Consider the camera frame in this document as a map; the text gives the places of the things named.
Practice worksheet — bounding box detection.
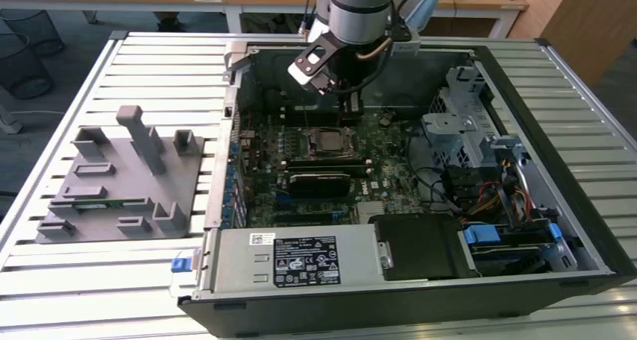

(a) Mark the grey parts rack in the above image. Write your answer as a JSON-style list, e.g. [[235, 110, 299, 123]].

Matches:
[[35, 104, 206, 244]]

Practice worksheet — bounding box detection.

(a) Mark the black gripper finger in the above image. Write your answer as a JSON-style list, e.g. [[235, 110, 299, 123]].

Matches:
[[339, 92, 363, 128]]

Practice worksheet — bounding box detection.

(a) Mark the blue disk carrier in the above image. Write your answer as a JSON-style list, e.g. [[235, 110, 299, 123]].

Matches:
[[461, 222, 502, 251]]

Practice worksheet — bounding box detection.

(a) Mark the black PC case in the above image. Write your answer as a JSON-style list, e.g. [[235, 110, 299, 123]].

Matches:
[[176, 37, 637, 339]]

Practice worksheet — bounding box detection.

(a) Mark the black RAM slot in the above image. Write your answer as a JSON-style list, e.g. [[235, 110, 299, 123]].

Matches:
[[287, 159, 373, 169], [287, 166, 373, 177], [282, 115, 361, 122]]

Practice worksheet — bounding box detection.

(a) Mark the yellow wire bundle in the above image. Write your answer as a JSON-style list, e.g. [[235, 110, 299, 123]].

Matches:
[[459, 198, 502, 224]]

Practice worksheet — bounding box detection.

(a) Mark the black wire mesh bin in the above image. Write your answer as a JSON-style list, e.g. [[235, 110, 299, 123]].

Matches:
[[0, 32, 56, 100], [0, 10, 65, 57]]

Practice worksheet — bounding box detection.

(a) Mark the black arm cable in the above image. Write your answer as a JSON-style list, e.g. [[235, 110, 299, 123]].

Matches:
[[326, 0, 429, 95]]

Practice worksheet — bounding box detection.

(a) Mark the green labelled RAM stick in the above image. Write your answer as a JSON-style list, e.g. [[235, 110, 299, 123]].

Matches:
[[286, 104, 358, 116]]

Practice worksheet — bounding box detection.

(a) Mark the silver CPU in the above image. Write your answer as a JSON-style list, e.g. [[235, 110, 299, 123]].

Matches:
[[317, 130, 351, 154]]

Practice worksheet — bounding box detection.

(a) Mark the green motherboard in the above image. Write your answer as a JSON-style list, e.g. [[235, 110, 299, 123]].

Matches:
[[232, 107, 442, 230]]

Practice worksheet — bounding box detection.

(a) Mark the small black graphics card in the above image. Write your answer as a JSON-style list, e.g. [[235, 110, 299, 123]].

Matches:
[[287, 171, 353, 198]]

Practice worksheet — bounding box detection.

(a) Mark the CPU socket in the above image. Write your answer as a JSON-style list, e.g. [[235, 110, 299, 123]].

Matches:
[[306, 125, 362, 161]]

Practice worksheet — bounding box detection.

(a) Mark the black expansion slot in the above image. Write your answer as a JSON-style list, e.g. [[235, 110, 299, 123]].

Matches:
[[274, 212, 335, 223]]

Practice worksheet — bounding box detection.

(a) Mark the red wire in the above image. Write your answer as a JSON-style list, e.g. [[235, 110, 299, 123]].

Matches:
[[477, 181, 505, 205]]

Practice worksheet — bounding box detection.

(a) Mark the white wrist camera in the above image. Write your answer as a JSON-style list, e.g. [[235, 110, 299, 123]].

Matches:
[[287, 41, 342, 95], [389, 28, 421, 54]]

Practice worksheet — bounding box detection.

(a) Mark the metal socket cover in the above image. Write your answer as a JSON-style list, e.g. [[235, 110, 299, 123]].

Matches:
[[307, 125, 358, 159]]

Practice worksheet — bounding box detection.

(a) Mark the silver power supply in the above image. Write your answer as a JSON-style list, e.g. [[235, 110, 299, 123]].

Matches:
[[191, 224, 387, 295]]

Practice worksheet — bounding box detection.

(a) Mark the wooden cabinet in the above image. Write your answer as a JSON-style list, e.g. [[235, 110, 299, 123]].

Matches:
[[506, 0, 637, 91]]

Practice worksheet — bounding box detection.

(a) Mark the silver chipset heatsink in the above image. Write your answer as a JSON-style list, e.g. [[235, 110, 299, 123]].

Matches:
[[357, 201, 389, 221]]

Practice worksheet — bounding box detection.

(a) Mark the silver metal drive cage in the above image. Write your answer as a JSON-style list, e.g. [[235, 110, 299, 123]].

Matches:
[[421, 66, 530, 169]]

